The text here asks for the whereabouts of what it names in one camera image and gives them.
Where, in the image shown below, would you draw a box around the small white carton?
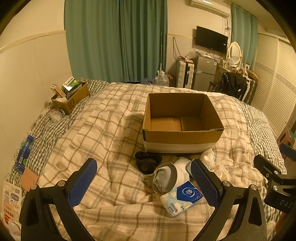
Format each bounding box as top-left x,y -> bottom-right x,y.
50,84 -> 65,98

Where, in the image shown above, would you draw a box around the white pole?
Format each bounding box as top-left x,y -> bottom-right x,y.
159,32 -> 163,72

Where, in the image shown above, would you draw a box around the black cloth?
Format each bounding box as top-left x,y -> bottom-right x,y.
135,151 -> 162,175

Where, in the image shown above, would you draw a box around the wall cables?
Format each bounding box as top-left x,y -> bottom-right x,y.
172,37 -> 184,59

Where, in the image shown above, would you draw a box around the silver fridge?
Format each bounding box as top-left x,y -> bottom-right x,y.
193,56 -> 219,91

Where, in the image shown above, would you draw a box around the large cardboard box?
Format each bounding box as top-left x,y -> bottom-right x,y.
142,93 -> 225,154

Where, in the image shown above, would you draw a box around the brown cardboard piece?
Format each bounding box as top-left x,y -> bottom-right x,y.
20,167 -> 40,192

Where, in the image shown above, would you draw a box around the black wall television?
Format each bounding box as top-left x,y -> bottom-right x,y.
195,26 -> 228,53

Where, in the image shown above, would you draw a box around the large clear water jug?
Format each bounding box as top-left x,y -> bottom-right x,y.
154,71 -> 170,87

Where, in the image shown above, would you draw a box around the grey sock bundle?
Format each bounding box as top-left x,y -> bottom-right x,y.
151,163 -> 178,194

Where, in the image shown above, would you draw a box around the white oval mirror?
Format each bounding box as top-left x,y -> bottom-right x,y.
227,42 -> 243,67

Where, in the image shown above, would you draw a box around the white soft packet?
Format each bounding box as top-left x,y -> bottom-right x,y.
201,148 -> 217,168

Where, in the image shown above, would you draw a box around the green gingham bedsheet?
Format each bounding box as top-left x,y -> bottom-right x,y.
9,79 -> 287,186

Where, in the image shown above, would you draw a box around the blue water bottle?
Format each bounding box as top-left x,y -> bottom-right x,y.
14,136 -> 34,173

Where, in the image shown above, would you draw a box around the black jacket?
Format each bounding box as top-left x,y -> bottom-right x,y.
215,72 -> 248,98

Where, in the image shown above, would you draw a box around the wooden stool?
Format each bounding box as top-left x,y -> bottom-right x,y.
276,131 -> 296,149

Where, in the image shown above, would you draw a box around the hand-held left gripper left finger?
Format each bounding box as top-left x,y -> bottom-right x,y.
19,158 -> 97,241

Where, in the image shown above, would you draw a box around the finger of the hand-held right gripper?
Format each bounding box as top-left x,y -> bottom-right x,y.
280,143 -> 296,161
253,154 -> 288,179

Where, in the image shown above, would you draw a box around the small printed cardboard box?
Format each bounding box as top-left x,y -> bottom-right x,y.
51,82 -> 90,115

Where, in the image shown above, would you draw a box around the dark dressing table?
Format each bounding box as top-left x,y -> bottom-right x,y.
214,60 -> 232,84

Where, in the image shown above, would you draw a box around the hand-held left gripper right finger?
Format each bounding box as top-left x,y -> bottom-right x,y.
190,159 -> 268,241

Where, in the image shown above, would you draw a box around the green carton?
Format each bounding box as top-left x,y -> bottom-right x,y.
61,77 -> 82,93

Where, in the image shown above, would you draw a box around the green curtain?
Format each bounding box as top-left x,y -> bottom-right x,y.
64,0 -> 121,82
119,0 -> 168,83
231,3 -> 258,70

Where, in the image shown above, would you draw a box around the beige plaid blanket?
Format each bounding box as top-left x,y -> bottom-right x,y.
37,82 -> 285,241

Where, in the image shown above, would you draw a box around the blue tissue pack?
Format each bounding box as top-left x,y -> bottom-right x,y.
160,181 -> 203,218

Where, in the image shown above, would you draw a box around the white louvre wardrobe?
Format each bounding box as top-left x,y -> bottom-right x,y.
251,32 -> 296,138

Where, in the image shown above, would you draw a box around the grey suitcase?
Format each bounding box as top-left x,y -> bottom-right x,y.
177,61 -> 196,90

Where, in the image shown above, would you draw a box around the printed paper flyer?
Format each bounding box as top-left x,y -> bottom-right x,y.
2,181 -> 26,232

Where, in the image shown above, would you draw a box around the white air conditioner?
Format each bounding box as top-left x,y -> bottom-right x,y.
188,0 -> 232,18

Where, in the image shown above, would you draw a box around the crumpled white tissue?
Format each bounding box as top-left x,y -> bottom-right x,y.
209,162 -> 231,181

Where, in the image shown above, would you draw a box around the white sock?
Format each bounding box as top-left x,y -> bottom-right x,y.
173,156 -> 193,181

